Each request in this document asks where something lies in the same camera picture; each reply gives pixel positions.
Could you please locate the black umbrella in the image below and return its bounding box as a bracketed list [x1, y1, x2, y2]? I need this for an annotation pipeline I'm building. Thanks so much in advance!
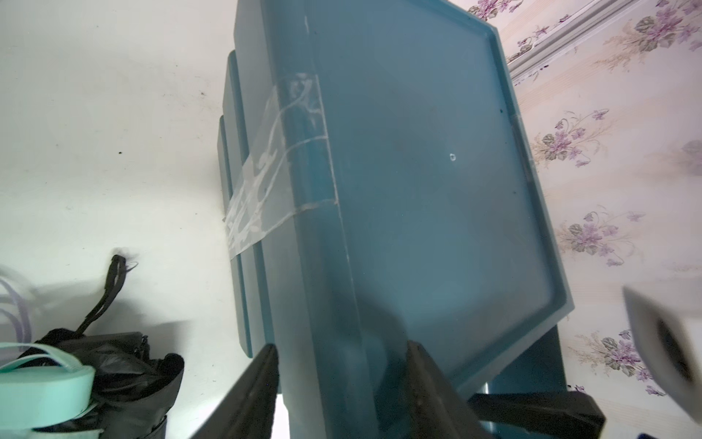
[29, 254, 185, 438]

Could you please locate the clear adhesive tape strip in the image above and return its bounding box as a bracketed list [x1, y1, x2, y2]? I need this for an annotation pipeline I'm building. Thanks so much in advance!
[225, 73, 338, 257]

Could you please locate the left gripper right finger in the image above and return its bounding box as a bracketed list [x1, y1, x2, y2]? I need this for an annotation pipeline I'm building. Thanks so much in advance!
[406, 341, 494, 439]

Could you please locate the teal drawer cabinet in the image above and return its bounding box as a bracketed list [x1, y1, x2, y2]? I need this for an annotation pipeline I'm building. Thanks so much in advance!
[224, 1, 573, 438]

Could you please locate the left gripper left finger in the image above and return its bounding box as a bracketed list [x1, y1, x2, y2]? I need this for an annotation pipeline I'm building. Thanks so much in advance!
[192, 344, 280, 439]

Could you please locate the green folded umbrella left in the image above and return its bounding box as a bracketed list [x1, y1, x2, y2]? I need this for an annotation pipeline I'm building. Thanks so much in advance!
[1, 342, 96, 438]

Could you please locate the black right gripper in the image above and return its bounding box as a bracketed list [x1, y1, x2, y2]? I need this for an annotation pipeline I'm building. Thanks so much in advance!
[468, 391, 606, 438]

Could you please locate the purple folded umbrella left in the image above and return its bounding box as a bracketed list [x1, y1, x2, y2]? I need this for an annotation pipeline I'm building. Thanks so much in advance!
[1, 267, 34, 343]

